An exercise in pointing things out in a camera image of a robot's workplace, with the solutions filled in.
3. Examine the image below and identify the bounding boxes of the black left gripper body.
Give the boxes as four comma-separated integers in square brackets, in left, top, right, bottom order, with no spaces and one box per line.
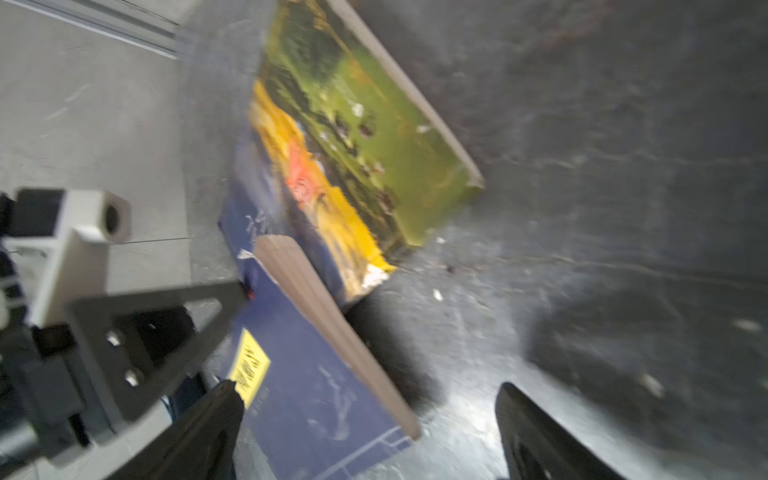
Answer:
[0,191,205,469]

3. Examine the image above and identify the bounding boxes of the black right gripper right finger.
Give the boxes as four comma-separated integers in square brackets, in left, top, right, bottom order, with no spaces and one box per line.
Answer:
[495,383,621,480]

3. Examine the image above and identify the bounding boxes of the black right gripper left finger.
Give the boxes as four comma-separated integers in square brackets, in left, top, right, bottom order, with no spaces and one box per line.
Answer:
[110,380,244,480]

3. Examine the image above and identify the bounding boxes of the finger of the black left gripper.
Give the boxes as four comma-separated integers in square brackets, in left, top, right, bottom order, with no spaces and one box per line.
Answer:
[67,281,246,423]

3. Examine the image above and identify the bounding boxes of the Animal Farm colourful book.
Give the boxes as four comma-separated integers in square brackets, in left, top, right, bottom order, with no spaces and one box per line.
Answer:
[219,1,485,308]

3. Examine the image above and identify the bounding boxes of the dark blue book yellow label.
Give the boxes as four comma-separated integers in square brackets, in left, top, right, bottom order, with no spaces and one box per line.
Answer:
[221,235,422,479]

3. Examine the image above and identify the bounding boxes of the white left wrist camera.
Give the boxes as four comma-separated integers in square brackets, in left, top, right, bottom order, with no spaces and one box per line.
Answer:
[1,188,131,330]

